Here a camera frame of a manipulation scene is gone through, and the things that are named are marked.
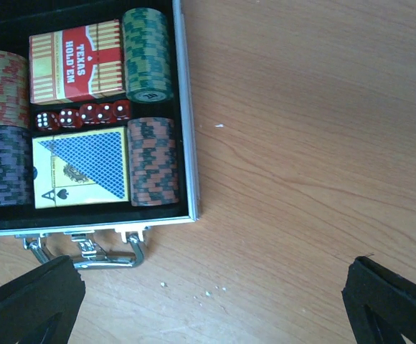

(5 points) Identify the brown poker chip stack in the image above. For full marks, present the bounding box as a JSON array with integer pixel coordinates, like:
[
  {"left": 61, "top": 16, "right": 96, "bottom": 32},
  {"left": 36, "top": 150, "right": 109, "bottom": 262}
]
[{"left": 127, "top": 117, "right": 179, "bottom": 207}]

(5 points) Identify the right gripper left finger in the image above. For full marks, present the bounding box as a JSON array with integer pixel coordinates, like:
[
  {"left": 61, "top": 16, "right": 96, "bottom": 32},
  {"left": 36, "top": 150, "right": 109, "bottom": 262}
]
[{"left": 0, "top": 256, "right": 85, "bottom": 343}]

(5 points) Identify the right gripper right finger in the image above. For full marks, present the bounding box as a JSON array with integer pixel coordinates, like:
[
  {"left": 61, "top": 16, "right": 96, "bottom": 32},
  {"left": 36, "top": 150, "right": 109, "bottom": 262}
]
[{"left": 342, "top": 256, "right": 416, "bottom": 343}]

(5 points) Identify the green poker chip stack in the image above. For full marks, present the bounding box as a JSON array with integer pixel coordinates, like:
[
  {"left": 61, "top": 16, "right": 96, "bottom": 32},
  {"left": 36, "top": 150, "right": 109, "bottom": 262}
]
[{"left": 122, "top": 7, "right": 173, "bottom": 103}]

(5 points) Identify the blue playing card box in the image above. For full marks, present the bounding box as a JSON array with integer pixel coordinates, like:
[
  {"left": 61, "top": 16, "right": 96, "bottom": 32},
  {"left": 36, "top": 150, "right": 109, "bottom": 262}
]
[{"left": 32, "top": 127, "right": 130, "bottom": 209}]

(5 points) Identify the red playing card box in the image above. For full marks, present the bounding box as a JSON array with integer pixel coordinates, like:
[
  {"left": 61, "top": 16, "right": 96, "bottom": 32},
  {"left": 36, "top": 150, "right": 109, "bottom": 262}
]
[{"left": 29, "top": 19, "right": 125, "bottom": 105}]

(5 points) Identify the orange poker chip stack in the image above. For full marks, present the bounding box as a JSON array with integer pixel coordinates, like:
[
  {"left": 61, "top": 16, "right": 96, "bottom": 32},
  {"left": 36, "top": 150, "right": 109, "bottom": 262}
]
[{"left": 0, "top": 50, "right": 30, "bottom": 129}]

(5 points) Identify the red die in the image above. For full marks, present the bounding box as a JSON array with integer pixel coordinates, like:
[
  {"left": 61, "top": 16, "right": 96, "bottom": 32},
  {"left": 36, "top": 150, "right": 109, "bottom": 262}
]
[
  {"left": 58, "top": 108, "right": 83, "bottom": 128},
  {"left": 95, "top": 103, "right": 117, "bottom": 123},
  {"left": 113, "top": 100, "right": 132, "bottom": 120},
  {"left": 79, "top": 103, "right": 99, "bottom": 125},
  {"left": 35, "top": 111, "right": 60, "bottom": 131}
]

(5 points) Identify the aluminium poker case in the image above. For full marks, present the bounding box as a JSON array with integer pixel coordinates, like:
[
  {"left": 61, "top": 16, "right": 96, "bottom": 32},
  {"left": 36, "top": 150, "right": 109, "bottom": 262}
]
[{"left": 0, "top": 1, "right": 199, "bottom": 269}]

